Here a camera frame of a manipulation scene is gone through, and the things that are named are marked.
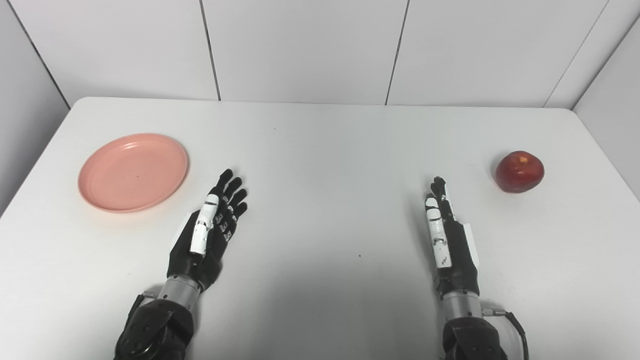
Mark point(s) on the red apple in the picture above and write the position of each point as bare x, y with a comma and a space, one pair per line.
519, 172

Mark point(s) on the pink round plate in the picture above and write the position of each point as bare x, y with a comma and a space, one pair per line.
132, 172

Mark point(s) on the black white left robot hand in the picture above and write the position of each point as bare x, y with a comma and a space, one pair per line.
210, 250

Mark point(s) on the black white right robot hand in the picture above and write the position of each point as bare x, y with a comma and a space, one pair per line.
460, 260

